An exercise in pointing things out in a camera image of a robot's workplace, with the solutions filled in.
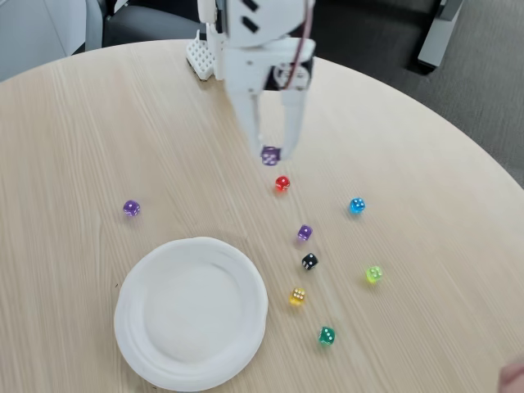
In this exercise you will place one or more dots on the purple translucent dice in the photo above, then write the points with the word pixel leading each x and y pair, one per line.
pixel 131 208
pixel 305 232
pixel 270 155

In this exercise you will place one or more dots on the red translucent dice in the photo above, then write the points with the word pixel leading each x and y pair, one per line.
pixel 282 183

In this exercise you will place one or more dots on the blue translucent dice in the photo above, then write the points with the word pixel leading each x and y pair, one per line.
pixel 357 205

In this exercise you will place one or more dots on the black dice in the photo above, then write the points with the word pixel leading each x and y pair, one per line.
pixel 310 261

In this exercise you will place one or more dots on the light green translucent dice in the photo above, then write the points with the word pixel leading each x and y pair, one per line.
pixel 374 274

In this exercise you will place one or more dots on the yellow translucent dice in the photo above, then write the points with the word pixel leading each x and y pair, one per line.
pixel 298 296

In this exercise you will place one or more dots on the white paper plate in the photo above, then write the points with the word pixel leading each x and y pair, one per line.
pixel 192 315

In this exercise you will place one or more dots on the dark green translucent dice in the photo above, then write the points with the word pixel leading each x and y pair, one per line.
pixel 326 335

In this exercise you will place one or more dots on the person's left hand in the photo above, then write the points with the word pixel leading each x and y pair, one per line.
pixel 515 378

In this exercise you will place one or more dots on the dark grey chair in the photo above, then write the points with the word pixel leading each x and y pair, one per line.
pixel 143 24

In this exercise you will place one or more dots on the grey desk leg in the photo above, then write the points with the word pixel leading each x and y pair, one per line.
pixel 436 41

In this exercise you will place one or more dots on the white cabinet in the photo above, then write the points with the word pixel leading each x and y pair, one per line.
pixel 32 32

